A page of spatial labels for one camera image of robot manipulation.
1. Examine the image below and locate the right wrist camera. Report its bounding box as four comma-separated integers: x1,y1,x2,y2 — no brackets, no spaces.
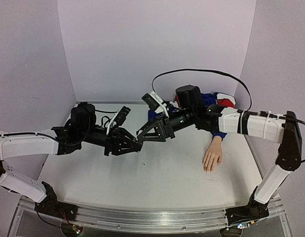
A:
141,91,169,117

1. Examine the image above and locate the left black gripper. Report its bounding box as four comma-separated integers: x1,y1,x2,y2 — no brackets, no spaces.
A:
79,126,143,157

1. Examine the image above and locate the mannequin hand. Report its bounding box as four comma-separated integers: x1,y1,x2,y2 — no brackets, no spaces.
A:
202,136,222,172

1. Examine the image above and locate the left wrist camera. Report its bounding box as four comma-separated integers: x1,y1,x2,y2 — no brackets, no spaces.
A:
106,106,131,135

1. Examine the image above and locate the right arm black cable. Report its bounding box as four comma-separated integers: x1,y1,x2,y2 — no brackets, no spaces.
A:
151,69,305,163

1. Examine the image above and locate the blue red white jacket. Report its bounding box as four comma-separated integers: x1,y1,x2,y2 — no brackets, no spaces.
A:
148,92,236,140

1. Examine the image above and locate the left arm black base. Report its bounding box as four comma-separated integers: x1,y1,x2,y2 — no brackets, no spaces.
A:
35,181,78,221

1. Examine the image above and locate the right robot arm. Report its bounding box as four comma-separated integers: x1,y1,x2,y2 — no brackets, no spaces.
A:
137,85,302,204

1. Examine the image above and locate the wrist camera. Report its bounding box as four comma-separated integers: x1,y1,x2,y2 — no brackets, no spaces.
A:
106,106,131,135
141,91,169,117

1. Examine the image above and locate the aluminium front rail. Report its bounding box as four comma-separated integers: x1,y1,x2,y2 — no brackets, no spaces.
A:
17,204,289,229

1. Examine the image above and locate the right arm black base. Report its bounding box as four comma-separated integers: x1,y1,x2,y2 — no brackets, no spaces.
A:
225,194,269,226

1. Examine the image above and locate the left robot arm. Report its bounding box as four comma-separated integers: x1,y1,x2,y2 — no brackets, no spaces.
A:
0,102,143,216

